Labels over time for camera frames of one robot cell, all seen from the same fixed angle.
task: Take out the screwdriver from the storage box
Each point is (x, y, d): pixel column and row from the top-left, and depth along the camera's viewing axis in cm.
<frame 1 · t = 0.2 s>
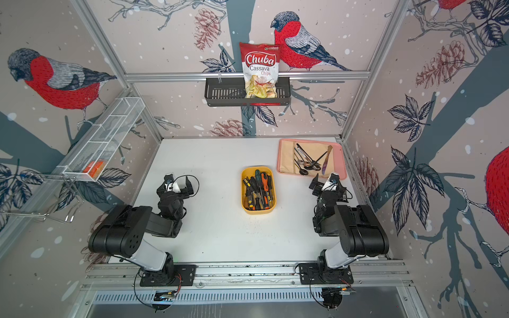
left hand: (178, 175, 90), fingers open
right hand: (326, 175, 89), fingers open
yellow storage box: (249, 171, 101), point 5 cm above the table
pink tray: (340, 166, 112), on the table
green black screwdriver: (258, 181, 97), point 5 cm above the table
wooden handled knife: (329, 148, 117), on the table
black spoon: (302, 171, 105), point 2 cm above the table
beige tray liner: (306, 158, 112), on the table

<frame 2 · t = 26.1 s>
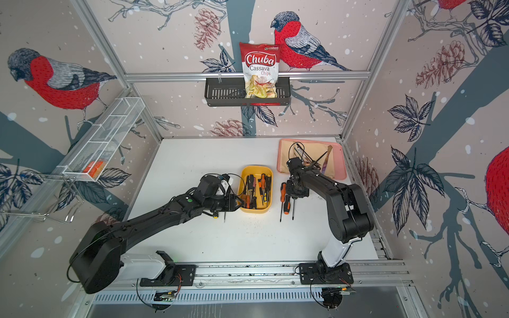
left hand: (243, 200, 80), fingers open
right hand: (292, 191, 95), fingers closed
orange black large screwdriver: (283, 196, 97), on the table
small orange black screwdriver: (287, 205, 92), point 2 cm above the table
black screwdriver right side: (293, 208, 92), on the table
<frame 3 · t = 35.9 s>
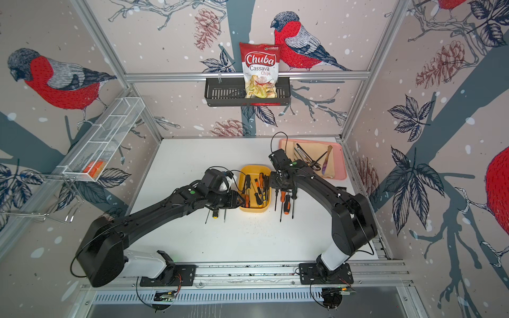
left hand: (246, 199, 79), fingers open
right hand: (274, 182, 88), fingers closed
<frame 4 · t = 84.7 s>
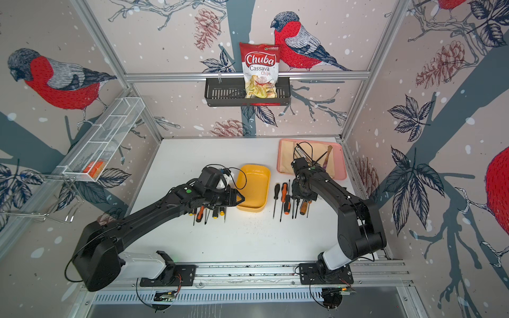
left hand: (243, 196, 78), fingers open
right hand: (301, 193, 90), fingers closed
wooden handle black screwdriver: (303, 208, 91), point 2 cm above the table
